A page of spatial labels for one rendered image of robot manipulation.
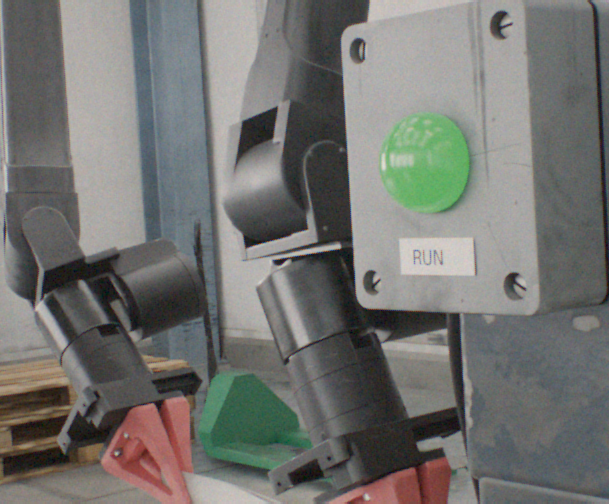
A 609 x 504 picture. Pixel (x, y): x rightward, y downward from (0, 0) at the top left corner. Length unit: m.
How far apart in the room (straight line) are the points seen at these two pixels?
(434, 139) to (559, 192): 0.04
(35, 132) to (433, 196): 0.73
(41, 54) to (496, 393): 0.76
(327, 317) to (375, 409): 0.06
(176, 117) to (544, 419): 8.58
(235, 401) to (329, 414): 5.38
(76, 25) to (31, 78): 8.05
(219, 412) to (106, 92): 3.76
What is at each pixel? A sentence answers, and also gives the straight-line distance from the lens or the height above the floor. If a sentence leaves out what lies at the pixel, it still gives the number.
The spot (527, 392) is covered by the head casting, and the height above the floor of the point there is 1.21.
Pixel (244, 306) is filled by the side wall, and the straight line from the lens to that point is 9.02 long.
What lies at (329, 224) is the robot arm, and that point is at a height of 1.26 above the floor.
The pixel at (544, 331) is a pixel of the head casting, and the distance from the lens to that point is 0.41.
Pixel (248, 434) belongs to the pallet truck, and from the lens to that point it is 6.09.
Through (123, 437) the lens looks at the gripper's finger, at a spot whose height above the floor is 1.11.
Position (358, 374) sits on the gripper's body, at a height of 1.18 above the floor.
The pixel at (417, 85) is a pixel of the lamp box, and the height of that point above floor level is 1.31.
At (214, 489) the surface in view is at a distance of 0.89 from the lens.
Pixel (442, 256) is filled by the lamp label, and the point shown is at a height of 1.26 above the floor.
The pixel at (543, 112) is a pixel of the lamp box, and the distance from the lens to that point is 0.36.
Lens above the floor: 1.28
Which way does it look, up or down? 3 degrees down
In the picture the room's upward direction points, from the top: 4 degrees counter-clockwise
